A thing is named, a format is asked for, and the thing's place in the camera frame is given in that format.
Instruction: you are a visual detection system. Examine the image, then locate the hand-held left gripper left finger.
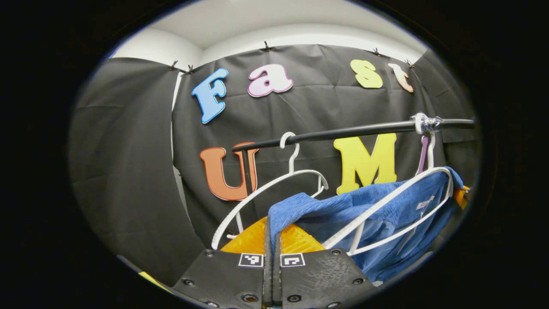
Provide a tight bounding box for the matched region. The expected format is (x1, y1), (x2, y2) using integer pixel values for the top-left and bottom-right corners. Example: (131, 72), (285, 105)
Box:
(172, 217), (274, 309)

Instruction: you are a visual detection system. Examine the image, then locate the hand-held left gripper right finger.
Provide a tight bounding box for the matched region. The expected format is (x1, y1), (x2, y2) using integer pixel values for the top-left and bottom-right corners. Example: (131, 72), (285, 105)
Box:
(273, 223), (379, 309)

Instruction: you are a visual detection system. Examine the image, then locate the white clothes hanger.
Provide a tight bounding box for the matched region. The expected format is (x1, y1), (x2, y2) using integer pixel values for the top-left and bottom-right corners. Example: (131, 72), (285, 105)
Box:
(322, 112), (455, 257)
(211, 131), (329, 251)

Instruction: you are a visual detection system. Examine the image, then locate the blue corduroy shirt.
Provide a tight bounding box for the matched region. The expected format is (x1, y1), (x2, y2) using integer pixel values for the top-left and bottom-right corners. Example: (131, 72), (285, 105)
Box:
(268, 166), (465, 284)

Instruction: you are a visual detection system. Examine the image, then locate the white empty clothes hanger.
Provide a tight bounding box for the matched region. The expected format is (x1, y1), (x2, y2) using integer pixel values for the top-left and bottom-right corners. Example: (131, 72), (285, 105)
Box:
(211, 131), (329, 251)

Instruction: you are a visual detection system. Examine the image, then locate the black clothes rack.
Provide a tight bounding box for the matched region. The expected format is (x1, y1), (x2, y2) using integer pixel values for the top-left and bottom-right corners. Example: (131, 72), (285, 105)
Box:
(232, 118), (476, 202)

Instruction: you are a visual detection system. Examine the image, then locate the black backdrop cloth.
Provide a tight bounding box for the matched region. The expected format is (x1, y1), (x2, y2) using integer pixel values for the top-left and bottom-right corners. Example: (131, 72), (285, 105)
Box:
(69, 43), (479, 286)

